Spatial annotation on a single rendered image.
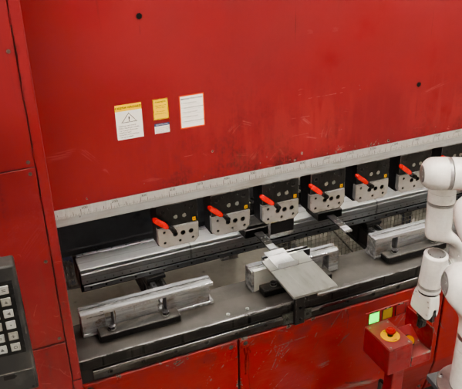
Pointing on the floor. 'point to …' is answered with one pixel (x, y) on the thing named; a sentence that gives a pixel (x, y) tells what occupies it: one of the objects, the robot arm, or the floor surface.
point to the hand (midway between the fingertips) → (421, 322)
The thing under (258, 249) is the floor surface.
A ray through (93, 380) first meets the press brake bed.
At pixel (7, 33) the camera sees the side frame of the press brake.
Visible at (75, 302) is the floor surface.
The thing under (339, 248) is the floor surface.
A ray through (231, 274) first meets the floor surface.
